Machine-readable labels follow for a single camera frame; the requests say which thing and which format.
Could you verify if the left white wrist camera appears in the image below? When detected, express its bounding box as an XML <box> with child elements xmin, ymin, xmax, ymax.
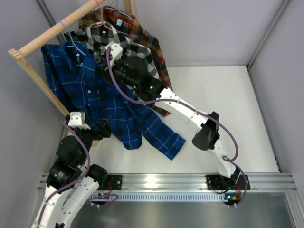
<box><xmin>66</xmin><ymin>112</ymin><xmax>91</xmax><ymax>130</ymax></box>

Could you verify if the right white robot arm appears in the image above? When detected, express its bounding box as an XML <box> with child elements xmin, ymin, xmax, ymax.
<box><xmin>105</xmin><ymin>51</ymin><xmax>248</xmax><ymax>191</ymax></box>

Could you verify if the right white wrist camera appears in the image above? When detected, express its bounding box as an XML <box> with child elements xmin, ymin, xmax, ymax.
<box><xmin>105</xmin><ymin>41</ymin><xmax>123</xmax><ymax>67</ymax></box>

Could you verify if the black white checkered shirt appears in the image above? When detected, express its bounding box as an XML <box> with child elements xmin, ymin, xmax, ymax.
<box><xmin>64</xmin><ymin>22</ymin><xmax>160</xmax><ymax>79</ymax></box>

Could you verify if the blue plaid shirt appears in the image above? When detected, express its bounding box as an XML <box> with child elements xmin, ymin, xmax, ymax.
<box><xmin>41</xmin><ymin>41</ymin><xmax>186</xmax><ymax>160</ymax></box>

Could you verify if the pink wire hanger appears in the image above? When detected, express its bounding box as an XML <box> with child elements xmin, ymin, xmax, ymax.
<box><xmin>92</xmin><ymin>6</ymin><xmax>113</xmax><ymax>31</ymax></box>

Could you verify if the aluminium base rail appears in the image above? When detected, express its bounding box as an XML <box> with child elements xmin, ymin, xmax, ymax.
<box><xmin>38</xmin><ymin>172</ymin><xmax>296</xmax><ymax>190</ymax></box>

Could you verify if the wooden clothes rack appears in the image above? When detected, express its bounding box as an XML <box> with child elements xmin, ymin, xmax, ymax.
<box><xmin>8</xmin><ymin>0</ymin><xmax>135</xmax><ymax>148</ymax></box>

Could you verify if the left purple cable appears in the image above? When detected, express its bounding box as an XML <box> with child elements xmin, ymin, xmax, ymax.
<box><xmin>35</xmin><ymin>120</ymin><xmax>119</xmax><ymax>228</ymax></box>

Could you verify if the perforated cable duct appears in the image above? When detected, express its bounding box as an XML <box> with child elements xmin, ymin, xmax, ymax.
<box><xmin>88</xmin><ymin>192</ymin><xmax>238</xmax><ymax>203</ymax></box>

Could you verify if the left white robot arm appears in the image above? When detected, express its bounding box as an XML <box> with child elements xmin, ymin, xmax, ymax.
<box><xmin>32</xmin><ymin>119</ymin><xmax>111</xmax><ymax>228</ymax></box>

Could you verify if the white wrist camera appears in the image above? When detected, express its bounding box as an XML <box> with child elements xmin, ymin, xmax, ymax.
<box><xmin>66</xmin><ymin>112</ymin><xmax>91</xmax><ymax>130</ymax></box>
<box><xmin>105</xmin><ymin>41</ymin><xmax>123</xmax><ymax>67</ymax></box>

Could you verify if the red brown plaid shirt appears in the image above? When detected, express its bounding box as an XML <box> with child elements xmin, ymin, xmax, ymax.
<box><xmin>78</xmin><ymin>5</ymin><xmax>173</xmax><ymax>117</ymax></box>

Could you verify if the light blue wire hanger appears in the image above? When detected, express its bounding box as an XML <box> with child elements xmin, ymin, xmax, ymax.
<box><xmin>56</xmin><ymin>20</ymin><xmax>86</xmax><ymax>57</ymax></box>

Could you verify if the blue hanger under plaid shirt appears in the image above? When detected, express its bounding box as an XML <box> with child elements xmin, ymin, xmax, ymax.
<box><xmin>104</xmin><ymin>0</ymin><xmax>135</xmax><ymax>35</ymax></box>

